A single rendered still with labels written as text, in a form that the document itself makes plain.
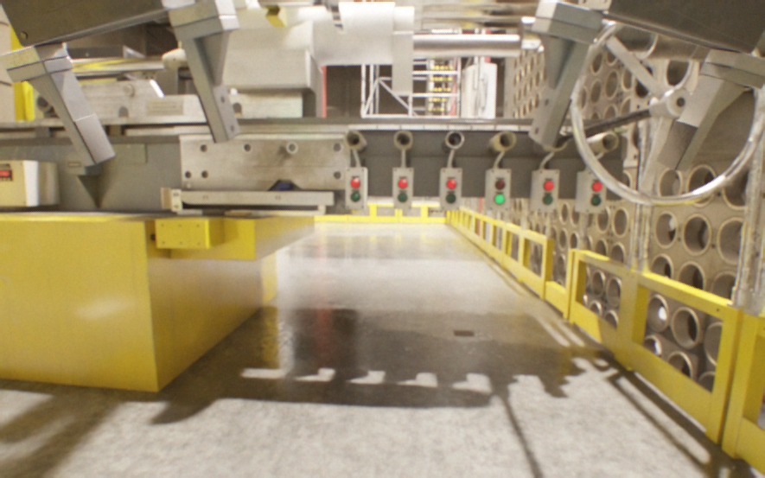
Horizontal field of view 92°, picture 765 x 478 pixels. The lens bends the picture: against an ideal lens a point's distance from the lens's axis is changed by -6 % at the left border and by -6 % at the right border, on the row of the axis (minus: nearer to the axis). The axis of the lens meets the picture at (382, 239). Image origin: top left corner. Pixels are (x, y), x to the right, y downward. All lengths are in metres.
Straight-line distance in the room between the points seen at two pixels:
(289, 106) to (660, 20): 1.52
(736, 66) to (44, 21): 0.54
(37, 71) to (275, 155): 1.27
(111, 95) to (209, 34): 1.80
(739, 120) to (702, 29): 2.08
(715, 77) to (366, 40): 1.45
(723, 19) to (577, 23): 0.11
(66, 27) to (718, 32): 0.48
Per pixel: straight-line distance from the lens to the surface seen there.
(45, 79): 0.43
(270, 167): 1.64
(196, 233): 1.35
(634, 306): 1.78
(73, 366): 1.76
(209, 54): 0.35
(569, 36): 0.34
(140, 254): 1.47
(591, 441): 1.34
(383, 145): 1.55
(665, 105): 0.90
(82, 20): 0.38
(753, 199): 1.35
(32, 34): 0.41
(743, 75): 0.44
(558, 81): 0.35
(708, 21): 0.39
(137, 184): 1.95
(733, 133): 2.44
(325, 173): 1.58
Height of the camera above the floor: 0.69
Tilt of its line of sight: 7 degrees down
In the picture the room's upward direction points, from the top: 1 degrees clockwise
